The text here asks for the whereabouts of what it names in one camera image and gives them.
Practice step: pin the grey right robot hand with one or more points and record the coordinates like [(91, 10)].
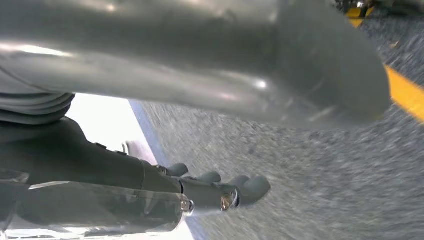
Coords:
[(198, 59)]

